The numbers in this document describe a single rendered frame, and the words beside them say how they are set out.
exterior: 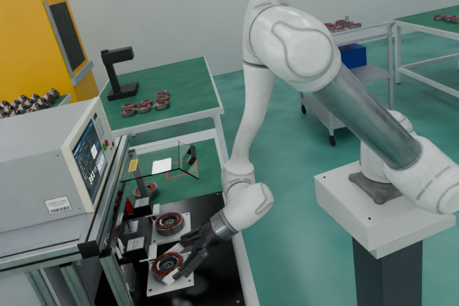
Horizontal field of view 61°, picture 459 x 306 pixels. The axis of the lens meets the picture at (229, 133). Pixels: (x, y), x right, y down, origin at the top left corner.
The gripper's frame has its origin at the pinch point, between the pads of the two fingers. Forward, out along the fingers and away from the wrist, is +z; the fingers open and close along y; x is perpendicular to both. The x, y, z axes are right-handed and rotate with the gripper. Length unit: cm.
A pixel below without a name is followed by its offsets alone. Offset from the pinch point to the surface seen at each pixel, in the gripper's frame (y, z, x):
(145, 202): 23.5, 0.4, 13.5
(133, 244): 0.1, 2.2, 14.4
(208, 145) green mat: 98, -15, -14
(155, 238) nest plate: 19.9, 6.6, 1.1
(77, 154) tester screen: -4.4, -10.5, 47.9
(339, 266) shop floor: 62, -30, -107
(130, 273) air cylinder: -1.4, 10.0, 7.6
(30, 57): 347, 120, 100
